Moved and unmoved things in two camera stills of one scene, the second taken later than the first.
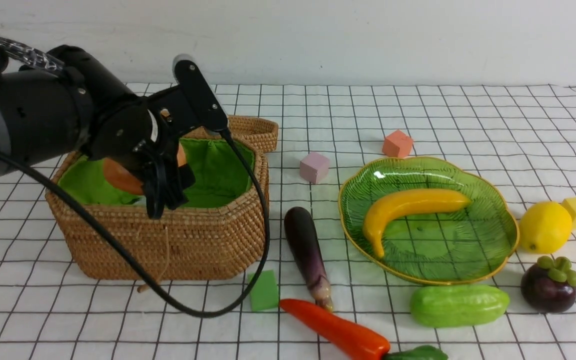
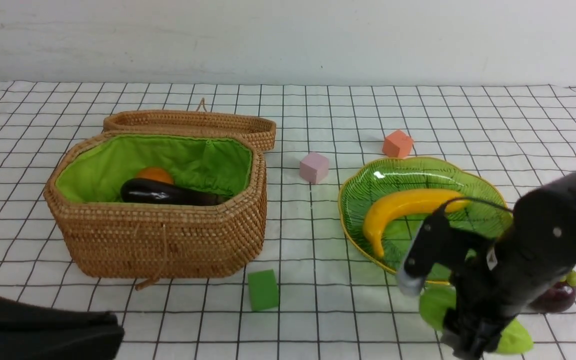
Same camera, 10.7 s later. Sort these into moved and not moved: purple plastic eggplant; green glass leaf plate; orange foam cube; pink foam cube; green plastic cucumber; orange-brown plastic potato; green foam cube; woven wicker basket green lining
Moved: green plastic cucumber; purple plastic eggplant; orange-brown plastic potato
Not moved: orange foam cube; woven wicker basket green lining; green glass leaf plate; green foam cube; pink foam cube
